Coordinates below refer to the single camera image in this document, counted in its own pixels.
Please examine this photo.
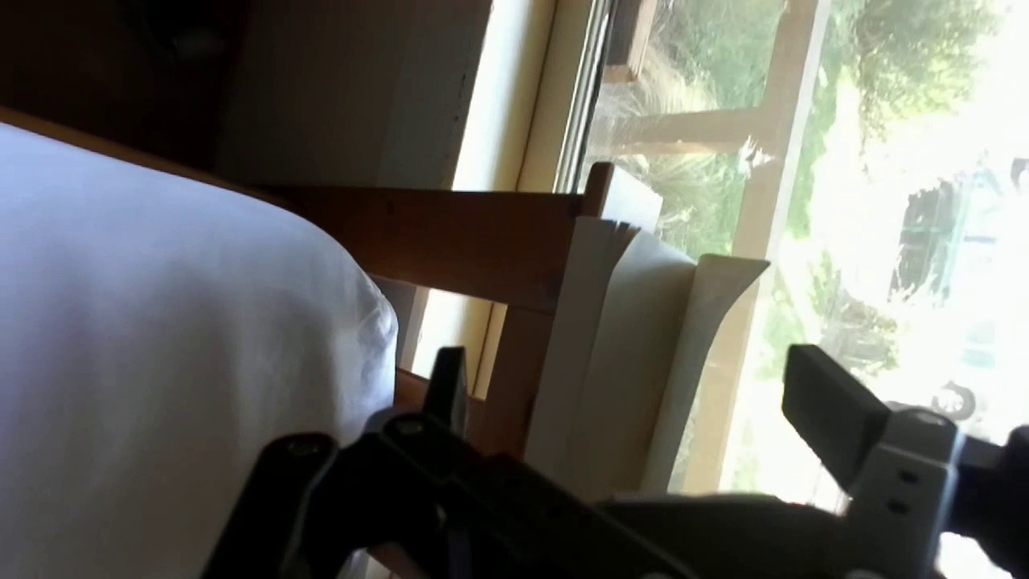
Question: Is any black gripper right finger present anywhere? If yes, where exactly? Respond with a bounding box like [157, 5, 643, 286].
[781, 346, 890, 488]

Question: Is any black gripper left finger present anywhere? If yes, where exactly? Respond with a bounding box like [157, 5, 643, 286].
[422, 348, 465, 434]

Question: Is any white bed sheet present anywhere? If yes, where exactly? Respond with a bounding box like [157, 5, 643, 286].
[0, 127, 399, 579]

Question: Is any wooden bed frame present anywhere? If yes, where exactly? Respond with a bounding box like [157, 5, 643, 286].
[0, 109, 615, 458]

